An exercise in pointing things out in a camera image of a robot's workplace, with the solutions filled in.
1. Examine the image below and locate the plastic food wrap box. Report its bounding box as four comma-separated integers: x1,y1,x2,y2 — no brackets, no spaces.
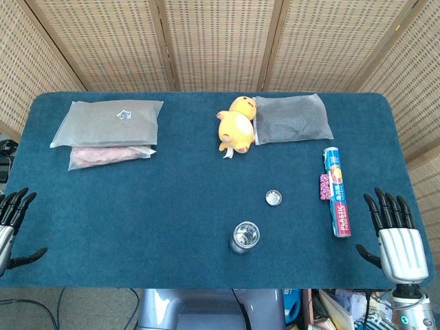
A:
322,146,353,239

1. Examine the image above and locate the light grey bagged garment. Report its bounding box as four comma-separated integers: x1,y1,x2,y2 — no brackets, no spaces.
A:
49,99,165,149

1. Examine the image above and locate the yellow plush toy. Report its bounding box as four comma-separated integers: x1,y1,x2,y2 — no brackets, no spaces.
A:
215,96,258,160

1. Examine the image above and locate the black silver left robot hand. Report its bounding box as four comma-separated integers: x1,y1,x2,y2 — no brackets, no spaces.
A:
0,187,48,276

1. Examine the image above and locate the pink patterned small packet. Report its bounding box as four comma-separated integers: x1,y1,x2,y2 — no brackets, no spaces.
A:
318,173,331,201

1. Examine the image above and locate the clear plastic storage box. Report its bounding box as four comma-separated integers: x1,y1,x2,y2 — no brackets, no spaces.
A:
318,289,357,330

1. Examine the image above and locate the blue floor cable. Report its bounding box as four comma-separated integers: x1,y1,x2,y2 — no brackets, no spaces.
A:
56,287,67,330

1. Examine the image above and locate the woven rattan folding screen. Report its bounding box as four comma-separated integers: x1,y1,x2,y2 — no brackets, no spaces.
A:
0,0,440,248

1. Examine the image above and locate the thin black floor cable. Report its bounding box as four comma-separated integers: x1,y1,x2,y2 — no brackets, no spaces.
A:
116,287,141,330

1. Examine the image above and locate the clear glass jar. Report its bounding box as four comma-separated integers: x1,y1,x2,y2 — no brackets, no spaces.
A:
229,221,261,255

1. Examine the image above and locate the dark grey bagged garment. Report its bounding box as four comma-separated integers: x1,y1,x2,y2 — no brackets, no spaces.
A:
253,92,335,146

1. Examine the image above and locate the grey robot torso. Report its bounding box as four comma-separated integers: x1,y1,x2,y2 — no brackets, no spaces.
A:
137,288,287,330

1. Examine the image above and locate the round metal strainer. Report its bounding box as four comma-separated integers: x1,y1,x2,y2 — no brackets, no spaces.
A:
265,189,283,207

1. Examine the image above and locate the blue table cloth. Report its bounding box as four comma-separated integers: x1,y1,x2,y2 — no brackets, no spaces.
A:
0,91,437,290

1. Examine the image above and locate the black device beside table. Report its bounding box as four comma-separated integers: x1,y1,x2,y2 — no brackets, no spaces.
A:
0,138,19,155

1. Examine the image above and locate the pink bagged garment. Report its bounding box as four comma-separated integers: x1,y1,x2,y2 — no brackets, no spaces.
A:
67,144,157,172

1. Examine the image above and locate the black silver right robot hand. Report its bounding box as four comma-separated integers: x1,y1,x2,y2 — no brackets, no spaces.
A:
355,187,430,285

